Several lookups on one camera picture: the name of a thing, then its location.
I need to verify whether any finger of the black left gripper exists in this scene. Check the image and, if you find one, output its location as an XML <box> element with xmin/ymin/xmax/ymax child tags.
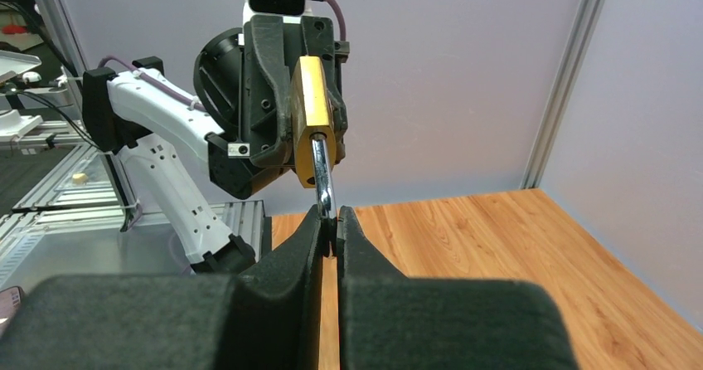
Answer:
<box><xmin>326</xmin><ymin>81</ymin><xmax>348</xmax><ymax>164</ymax></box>
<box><xmin>250</xmin><ymin>14</ymin><xmax>292</xmax><ymax>168</ymax></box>

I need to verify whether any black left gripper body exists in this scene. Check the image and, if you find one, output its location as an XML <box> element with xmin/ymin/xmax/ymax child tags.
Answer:
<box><xmin>241</xmin><ymin>16</ymin><xmax>350</xmax><ymax>159</ymax></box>

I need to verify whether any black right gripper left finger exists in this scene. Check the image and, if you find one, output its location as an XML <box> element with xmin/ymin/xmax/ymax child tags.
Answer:
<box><xmin>1</xmin><ymin>209</ymin><xmax>322</xmax><ymax>369</ymax></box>

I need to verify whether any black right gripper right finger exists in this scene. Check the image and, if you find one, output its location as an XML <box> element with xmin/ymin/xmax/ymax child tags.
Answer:
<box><xmin>337</xmin><ymin>206</ymin><xmax>579</xmax><ymax>369</ymax></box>

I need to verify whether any large brass padlock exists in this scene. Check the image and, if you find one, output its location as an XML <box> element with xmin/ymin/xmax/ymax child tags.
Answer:
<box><xmin>290</xmin><ymin>56</ymin><xmax>337</xmax><ymax>222</ymax></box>

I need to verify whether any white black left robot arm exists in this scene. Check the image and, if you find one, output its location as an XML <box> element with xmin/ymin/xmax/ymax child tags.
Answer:
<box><xmin>83</xmin><ymin>14</ymin><xmax>351</xmax><ymax>273</ymax></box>

